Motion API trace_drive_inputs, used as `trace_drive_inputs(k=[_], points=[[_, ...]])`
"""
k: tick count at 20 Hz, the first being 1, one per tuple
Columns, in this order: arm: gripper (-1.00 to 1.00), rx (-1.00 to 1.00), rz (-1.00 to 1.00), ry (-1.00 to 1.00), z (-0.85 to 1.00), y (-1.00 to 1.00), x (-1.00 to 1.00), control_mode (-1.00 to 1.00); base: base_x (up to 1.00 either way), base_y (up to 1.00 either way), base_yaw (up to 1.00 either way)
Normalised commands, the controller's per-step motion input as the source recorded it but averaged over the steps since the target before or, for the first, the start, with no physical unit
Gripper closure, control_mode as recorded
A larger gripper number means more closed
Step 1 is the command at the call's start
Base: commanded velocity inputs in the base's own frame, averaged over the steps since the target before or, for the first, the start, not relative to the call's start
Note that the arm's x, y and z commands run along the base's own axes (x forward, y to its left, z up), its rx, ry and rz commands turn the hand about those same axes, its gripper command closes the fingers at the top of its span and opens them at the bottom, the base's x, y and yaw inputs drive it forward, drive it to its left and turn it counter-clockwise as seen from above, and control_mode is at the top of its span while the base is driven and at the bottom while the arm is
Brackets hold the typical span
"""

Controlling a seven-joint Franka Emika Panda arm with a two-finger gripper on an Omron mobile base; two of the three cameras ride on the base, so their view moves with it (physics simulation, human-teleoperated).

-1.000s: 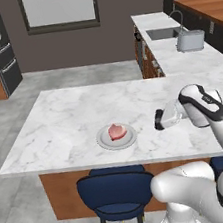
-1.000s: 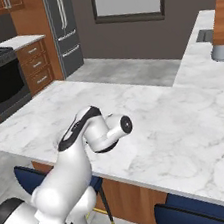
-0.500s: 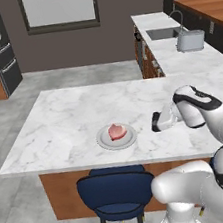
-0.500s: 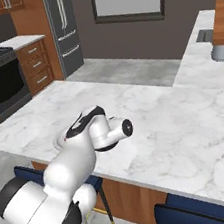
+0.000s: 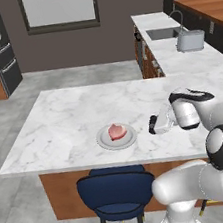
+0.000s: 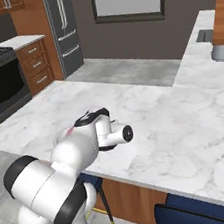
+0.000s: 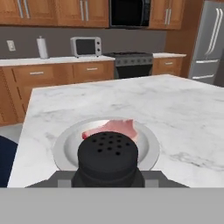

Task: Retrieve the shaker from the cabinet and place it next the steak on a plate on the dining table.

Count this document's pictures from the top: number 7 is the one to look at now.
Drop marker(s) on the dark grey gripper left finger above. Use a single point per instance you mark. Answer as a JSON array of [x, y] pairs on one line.
[[59, 180]]

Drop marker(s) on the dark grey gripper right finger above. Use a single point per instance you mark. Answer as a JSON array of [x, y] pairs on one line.
[[157, 180]]

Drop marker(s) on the black shaker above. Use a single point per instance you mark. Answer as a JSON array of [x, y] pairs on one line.
[[108, 159]]

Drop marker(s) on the grey round plate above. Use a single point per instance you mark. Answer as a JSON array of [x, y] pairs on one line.
[[68, 145]]

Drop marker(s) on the pink raw steak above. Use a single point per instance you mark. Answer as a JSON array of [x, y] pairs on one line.
[[115, 129]]

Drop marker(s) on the dark blue chair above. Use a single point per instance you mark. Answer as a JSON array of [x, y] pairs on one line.
[[6, 162]]

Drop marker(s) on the wooden base cupboards run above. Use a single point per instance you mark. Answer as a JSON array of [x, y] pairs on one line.
[[43, 84]]

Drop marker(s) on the wooden base cupboard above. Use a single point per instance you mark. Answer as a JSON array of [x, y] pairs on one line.
[[167, 65]]

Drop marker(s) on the black stove with oven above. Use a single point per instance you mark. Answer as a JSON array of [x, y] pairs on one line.
[[131, 62]]

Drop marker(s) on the white paper towel roll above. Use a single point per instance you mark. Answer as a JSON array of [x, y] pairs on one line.
[[42, 47]]

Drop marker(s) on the white toaster oven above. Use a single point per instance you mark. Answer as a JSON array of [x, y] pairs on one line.
[[85, 46]]

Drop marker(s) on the stainless steel fridge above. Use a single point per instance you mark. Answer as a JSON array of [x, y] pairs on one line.
[[207, 43]]

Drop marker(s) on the black microwave oven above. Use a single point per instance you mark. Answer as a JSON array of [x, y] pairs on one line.
[[129, 13]]

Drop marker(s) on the white wall socket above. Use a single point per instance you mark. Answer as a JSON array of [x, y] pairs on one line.
[[11, 45]]

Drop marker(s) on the wooden wall cupboard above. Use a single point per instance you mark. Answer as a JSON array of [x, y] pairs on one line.
[[166, 14]]

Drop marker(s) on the wooden wall cupboards run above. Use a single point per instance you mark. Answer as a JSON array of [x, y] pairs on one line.
[[54, 12]]

